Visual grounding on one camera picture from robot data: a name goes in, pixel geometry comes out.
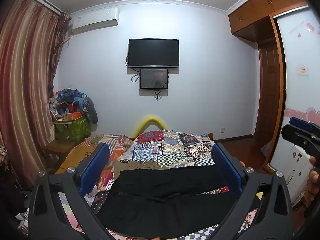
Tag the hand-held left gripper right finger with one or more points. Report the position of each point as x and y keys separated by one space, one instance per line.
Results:
x=223 y=162

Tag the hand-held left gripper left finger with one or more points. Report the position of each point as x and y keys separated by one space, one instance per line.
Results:
x=100 y=160

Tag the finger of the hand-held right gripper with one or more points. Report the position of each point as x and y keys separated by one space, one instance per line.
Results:
x=300 y=123
x=297 y=136

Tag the black pants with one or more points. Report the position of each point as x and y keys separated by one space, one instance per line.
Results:
x=162 y=200

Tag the khaki pants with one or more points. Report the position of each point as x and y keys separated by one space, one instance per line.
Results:
x=130 y=166

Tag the person's right hand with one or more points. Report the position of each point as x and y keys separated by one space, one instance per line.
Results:
x=315 y=178

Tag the orange striped quilt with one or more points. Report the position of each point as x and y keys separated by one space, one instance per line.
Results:
x=77 y=152

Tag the white heart-print sliding door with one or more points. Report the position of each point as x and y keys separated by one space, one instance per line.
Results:
x=300 y=92

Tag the grey floor bag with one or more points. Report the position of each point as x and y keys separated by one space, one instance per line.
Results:
x=267 y=148

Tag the white suitcase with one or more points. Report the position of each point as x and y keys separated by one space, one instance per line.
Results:
x=292 y=170

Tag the wooden room door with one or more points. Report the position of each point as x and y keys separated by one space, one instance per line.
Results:
x=268 y=100

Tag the wooden stool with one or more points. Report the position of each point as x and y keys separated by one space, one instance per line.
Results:
x=58 y=147

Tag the orange cardboard box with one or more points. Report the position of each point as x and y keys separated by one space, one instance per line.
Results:
x=73 y=116

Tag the paper note sticker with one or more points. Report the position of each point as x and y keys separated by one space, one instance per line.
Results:
x=302 y=70

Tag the pile of clothes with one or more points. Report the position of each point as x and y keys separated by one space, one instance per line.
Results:
x=82 y=100

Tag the red flower bed sheet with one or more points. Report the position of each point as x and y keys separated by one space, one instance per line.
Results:
x=250 y=220

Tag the patchwork printed blanket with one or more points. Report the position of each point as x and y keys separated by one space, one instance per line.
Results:
x=162 y=145

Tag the striped brown curtain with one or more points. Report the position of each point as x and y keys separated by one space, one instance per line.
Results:
x=25 y=80

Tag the wooden overhead cabinet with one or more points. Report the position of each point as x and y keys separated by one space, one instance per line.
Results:
x=260 y=12

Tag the white air conditioner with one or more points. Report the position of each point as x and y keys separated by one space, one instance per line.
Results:
x=95 y=20

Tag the small wall monitor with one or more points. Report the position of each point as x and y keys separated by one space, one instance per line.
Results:
x=152 y=78

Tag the black wall television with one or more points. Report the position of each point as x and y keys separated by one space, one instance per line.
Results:
x=153 y=53

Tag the curtain rail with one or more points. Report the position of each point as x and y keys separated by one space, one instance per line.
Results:
x=42 y=1

